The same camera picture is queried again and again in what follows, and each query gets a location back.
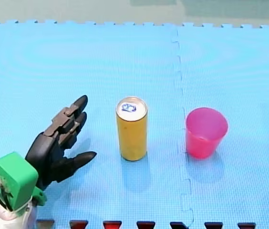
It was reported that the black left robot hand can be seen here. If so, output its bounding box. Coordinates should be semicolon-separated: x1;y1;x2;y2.
25;94;98;191

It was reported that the pink plastic cup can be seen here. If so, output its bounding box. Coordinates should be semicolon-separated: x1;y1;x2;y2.
185;107;229;159

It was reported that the yellow drink can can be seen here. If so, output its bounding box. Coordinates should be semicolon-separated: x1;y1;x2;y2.
115;96;148;161

